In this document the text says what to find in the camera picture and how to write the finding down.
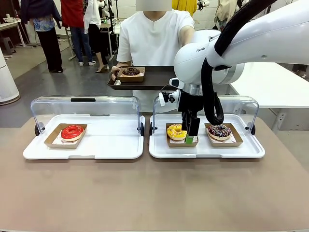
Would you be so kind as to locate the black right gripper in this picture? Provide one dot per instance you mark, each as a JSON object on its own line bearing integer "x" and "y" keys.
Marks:
{"x": 190, "y": 102}

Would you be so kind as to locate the yellow sprinkled donut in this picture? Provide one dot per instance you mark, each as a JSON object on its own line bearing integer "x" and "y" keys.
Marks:
{"x": 172, "y": 133}

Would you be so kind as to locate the brown cardboard donut tray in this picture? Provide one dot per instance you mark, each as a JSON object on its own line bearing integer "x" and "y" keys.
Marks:
{"x": 130, "y": 79}
{"x": 237, "y": 142}
{"x": 51, "y": 143}
{"x": 176, "y": 144}

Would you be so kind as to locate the dark brown serving tray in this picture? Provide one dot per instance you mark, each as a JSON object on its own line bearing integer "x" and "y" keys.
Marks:
{"x": 154, "y": 77}

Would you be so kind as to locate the chocolate glazed donut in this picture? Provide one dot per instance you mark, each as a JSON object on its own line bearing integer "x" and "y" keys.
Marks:
{"x": 125, "y": 72}

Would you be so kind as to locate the person's right forearm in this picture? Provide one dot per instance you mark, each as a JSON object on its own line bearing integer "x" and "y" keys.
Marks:
{"x": 124, "y": 64}

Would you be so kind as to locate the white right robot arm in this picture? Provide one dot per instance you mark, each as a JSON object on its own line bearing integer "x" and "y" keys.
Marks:
{"x": 265, "y": 36}

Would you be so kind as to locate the person's left forearm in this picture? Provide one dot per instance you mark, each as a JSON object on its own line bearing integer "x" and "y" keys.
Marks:
{"x": 187, "y": 36}

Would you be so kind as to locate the chocolate sprinkled donut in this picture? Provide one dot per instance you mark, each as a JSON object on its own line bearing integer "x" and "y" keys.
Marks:
{"x": 224, "y": 135}

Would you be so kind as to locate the person's white shirt torso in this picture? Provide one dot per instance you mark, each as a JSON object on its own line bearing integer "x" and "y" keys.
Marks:
{"x": 149, "y": 43}

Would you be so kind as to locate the red glazed donut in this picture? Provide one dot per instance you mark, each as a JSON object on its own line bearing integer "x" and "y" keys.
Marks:
{"x": 66, "y": 135}

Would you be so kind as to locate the person's right hand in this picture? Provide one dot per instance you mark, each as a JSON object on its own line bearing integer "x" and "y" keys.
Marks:
{"x": 114, "y": 73}

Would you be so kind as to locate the white display tray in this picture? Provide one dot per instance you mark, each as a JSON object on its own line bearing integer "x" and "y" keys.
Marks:
{"x": 202, "y": 151}
{"x": 108, "y": 145}

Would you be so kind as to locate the clear plastic tray lid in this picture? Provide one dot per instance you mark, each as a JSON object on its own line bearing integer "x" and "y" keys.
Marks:
{"x": 241, "y": 106}
{"x": 108, "y": 106}

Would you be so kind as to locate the white background table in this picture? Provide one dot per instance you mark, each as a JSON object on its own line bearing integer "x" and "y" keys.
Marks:
{"x": 270, "y": 82}

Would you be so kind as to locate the bystander in beige top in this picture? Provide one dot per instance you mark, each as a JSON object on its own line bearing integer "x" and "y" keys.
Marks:
{"x": 224, "y": 12}

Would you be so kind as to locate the bystander in yellow top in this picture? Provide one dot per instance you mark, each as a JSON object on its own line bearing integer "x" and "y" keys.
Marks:
{"x": 186, "y": 6}

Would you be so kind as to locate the bystander in dark trousers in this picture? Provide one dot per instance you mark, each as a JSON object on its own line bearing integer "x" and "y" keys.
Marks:
{"x": 300, "y": 68}

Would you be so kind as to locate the bystander in white coat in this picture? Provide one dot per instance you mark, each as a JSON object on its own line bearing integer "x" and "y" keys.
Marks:
{"x": 93, "y": 14}

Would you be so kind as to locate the bystander in red top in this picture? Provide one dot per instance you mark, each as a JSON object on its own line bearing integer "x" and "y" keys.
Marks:
{"x": 74, "y": 14}

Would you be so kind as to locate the bystander in dark jacket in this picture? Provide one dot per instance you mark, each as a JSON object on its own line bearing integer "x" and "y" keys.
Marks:
{"x": 50, "y": 43}

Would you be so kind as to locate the white cylindrical air purifier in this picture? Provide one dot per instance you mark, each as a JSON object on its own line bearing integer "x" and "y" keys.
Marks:
{"x": 7, "y": 82}

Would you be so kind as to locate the white background desk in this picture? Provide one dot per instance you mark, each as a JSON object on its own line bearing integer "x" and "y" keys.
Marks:
{"x": 10, "y": 23}

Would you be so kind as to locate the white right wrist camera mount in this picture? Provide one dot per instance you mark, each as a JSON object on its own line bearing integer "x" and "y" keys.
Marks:
{"x": 162, "y": 99}

